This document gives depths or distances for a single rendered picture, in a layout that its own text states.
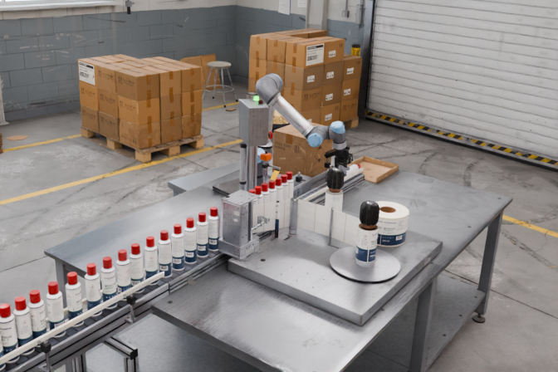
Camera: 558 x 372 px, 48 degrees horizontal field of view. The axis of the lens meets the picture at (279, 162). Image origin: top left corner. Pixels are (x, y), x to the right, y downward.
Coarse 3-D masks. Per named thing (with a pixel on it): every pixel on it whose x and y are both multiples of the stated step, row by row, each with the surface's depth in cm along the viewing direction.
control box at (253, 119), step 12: (240, 108) 300; (252, 108) 286; (264, 108) 288; (240, 120) 302; (252, 120) 288; (264, 120) 290; (240, 132) 303; (252, 132) 290; (264, 132) 292; (252, 144) 292; (264, 144) 294
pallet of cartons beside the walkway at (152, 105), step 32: (96, 64) 652; (128, 64) 658; (160, 64) 666; (96, 96) 663; (128, 96) 621; (160, 96) 631; (192, 96) 660; (96, 128) 677; (128, 128) 633; (160, 128) 642; (192, 128) 672
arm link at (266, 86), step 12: (264, 84) 336; (264, 96) 335; (276, 96) 334; (276, 108) 337; (288, 108) 335; (288, 120) 337; (300, 120) 335; (300, 132) 338; (312, 132) 335; (312, 144) 335
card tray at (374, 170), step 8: (360, 160) 412; (368, 160) 412; (376, 160) 409; (368, 168) 402; (376, 168) 403; (384, 168) 403; (392, 168) 403; (368, 176) 388; (376, 176) 389; (384, 176) 386
